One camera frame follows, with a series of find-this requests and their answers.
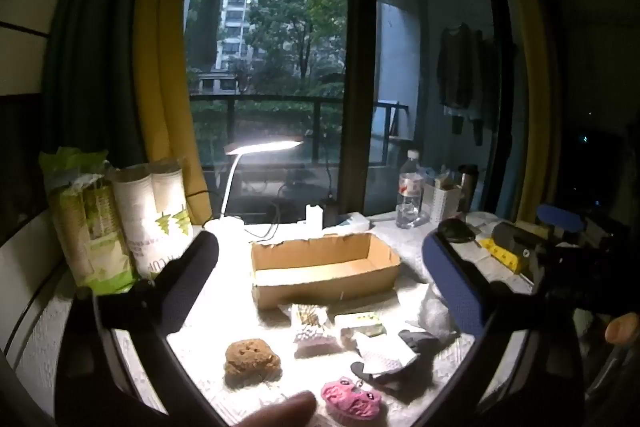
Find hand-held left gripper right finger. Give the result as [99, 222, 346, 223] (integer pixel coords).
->
[410, 231, 585, 427]

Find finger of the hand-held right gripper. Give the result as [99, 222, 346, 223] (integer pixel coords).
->
[491, 221, 538, 260]
[536, 203, 587, 232]

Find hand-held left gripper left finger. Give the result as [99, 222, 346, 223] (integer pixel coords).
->
[94, 231, 236, 427]

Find white cloth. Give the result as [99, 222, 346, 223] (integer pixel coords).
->
[416, 282, 461, 342]

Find grey dotted sock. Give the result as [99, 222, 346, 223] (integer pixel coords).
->
[350, 331, 419, 392]

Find cardboard box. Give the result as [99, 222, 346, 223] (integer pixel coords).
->
[250, 232, 402, 312]

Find clear snack packet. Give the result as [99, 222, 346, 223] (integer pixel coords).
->
[290, 303, 333, 358]

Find pink plush toy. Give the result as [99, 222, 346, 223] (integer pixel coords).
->
[320, 376, 385, 423]

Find person's right hand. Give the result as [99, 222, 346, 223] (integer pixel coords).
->
[604, 313, 640, 345]

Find yellow box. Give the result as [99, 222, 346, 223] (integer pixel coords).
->
[477, 237, 532, 275]

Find black computer mouse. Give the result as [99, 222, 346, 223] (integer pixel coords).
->
[442, 218, 476, 244]

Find white paper cup pack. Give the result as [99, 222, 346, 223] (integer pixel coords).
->
[111, 158, 195, 280]

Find black thermos flask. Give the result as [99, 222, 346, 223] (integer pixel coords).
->
[459, 164, 480, 212]

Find white perforated holder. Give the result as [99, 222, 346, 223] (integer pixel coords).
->
[432, 179, 463, 223]

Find clear water bottle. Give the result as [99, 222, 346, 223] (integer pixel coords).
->
[396, 150, 426, 229]

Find white green packet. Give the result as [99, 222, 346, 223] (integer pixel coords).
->
[334, 311, 388, 348]

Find green paper cup pack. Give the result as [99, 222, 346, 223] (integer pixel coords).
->
[39, 147, 141, 295]

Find white blue tissue box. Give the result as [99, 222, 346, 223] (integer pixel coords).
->
[337, 213, 373, 233]

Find yellow curtain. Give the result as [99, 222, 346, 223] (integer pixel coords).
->
[480, 0, 561, 223]
[132, 0, 213, 228]

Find white desk lamp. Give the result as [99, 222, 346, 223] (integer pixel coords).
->
[201, 138, 305, 240]

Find white quilted table cover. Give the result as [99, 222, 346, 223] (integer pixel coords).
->
[10, 209, 531, 427]

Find hanging dark clothes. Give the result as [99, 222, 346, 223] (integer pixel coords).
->
[437, 23, 501, 145]

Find black balcony railing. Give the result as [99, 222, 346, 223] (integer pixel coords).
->
[190, 94, 408, 168]

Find dark green curtain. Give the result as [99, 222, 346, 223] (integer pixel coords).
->
[42, 0, 166, 168]

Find dark window frame post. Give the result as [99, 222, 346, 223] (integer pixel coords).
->
[345, 0, 378, 218]

